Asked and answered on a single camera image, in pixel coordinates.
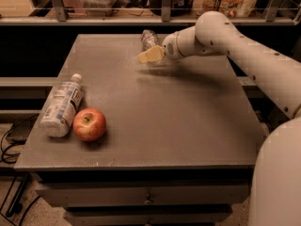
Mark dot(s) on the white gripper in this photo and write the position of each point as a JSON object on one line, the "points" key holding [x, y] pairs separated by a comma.
{"points": [[169, 46]]}

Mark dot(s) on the clear water bottle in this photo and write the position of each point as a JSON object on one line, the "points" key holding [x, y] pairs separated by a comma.
{"points": [[149, 39]]}

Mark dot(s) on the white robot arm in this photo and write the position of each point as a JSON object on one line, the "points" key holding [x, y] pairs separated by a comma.
{"points": [[275, 198]]}

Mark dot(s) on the white labelled plastic bottle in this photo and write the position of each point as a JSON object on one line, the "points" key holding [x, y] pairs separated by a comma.
{"points": [[59, 115]]}

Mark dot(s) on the grey cabinet with drawers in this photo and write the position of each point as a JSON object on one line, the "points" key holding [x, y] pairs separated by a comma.
{"points": [[183, 134]]}

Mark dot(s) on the red apple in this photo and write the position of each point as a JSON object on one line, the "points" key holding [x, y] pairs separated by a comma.
{"points": [[89, 124]]}

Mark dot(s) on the black power adapter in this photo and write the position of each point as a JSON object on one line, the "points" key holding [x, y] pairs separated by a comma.
{"points": [[19, 132]]}

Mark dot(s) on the grey metal shelf rail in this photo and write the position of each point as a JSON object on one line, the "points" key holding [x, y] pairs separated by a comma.
{"points": [[137, 12]]}

